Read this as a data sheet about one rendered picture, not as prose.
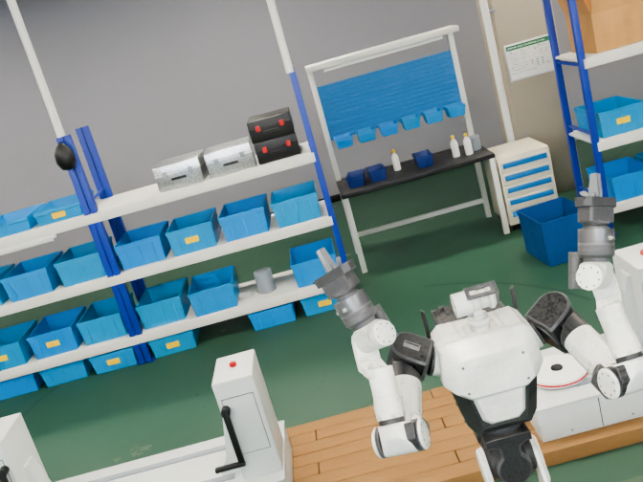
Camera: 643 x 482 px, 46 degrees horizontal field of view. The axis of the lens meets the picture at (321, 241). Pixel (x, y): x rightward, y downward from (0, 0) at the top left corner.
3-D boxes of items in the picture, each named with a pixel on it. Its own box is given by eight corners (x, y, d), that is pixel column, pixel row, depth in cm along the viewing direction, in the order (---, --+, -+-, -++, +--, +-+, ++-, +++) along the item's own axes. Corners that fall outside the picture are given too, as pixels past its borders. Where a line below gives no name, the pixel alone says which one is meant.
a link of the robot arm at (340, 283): (323, 275, 199) (346, 314, 199) (304, 286, 191) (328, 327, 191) (358, 254, 192) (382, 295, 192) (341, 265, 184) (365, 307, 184)
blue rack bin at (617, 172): (589, 190, 655) (585, 167, 650) (631, 179, 655) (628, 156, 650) (614, 203, 607) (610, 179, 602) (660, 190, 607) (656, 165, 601)
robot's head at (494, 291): (462, 300, 208) (461, 284, 202) (493, 292, 208) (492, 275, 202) (470, 318, 204) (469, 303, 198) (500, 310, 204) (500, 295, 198)
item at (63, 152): (62, 170, 579) (52, 143, 573) (81, 165, 579) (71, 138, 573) (57, 174, 567) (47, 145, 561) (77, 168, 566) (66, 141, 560)
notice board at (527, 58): (510, 82, 726) (503, 46, 717) (560, 68, 725) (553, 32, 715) (511, 82, 725) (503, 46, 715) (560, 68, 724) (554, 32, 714)
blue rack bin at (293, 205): (277, 214, 648) (271, 191, 643) (320, 203, 648) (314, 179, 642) (277, 230, 600) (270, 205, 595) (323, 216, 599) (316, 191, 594)
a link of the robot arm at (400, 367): (384, 398, 208) (384, 359, 218) (416, 402, 208) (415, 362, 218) (390, 372, 200) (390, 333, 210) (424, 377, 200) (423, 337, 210)
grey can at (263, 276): (259, 290, 641) (253, 269, 636) (277, 285, 641) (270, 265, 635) (258, 295, 627) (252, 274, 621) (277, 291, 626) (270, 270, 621)
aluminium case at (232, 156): (212, 170, 628) (205, 147, 623) (255, 158, 629) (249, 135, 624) (210, 179, 587) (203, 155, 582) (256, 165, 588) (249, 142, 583)
